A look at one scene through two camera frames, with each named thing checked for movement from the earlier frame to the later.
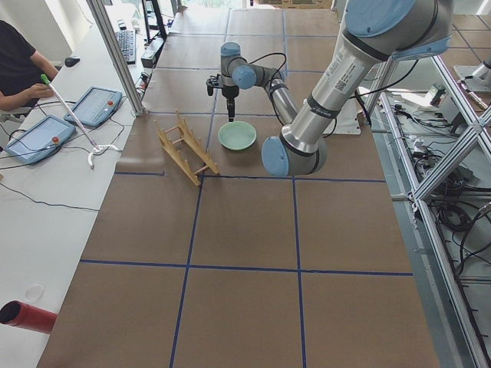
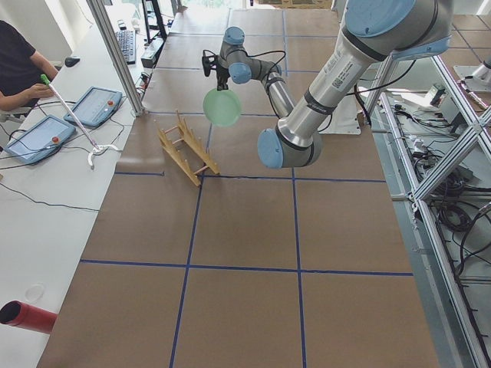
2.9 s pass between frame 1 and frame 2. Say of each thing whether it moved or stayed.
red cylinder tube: stayed
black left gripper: moved
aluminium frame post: stayed
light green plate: moved
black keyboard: stayed
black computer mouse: stayed
